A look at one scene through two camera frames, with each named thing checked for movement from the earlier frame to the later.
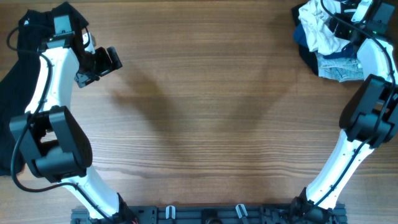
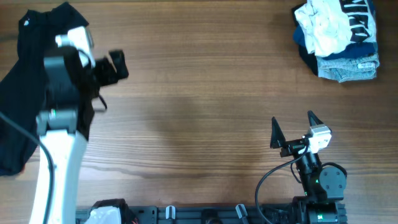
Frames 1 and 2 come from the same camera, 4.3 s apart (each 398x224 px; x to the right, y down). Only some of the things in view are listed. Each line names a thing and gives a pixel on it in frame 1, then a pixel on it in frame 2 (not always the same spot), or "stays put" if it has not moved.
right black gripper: (339, 30) → (278, 140)
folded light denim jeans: (346, 69) stays put
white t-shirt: (313, 18) stays put
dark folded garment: (310, 58) stays put
